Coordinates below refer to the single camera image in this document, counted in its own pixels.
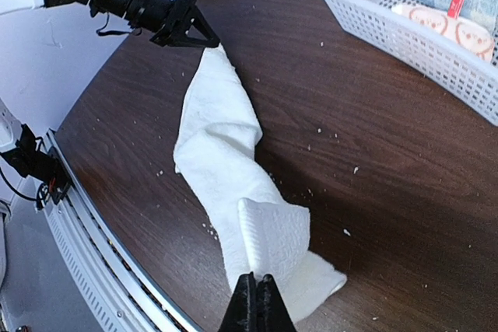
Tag white plastic perforated basket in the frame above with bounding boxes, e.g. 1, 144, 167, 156
325, 0, 497, 124

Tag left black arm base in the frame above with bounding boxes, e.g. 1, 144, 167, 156
1, 124, 72, 211

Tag white towel blue print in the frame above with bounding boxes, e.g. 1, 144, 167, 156
174, 47, 347, 322

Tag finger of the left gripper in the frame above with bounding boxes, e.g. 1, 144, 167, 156
186, 7, 220, 48

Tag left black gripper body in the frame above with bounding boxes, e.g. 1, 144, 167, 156
89, 0, 195, 47

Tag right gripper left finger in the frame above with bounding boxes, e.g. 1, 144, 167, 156
218, 272, 258, 332

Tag front aluminium rail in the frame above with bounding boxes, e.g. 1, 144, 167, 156
43, 130, 200, 331

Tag orange bunny pattern towel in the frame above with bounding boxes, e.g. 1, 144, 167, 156
391, 4, 495, 62

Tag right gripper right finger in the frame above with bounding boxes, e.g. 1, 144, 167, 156
256, 274, 296, 332

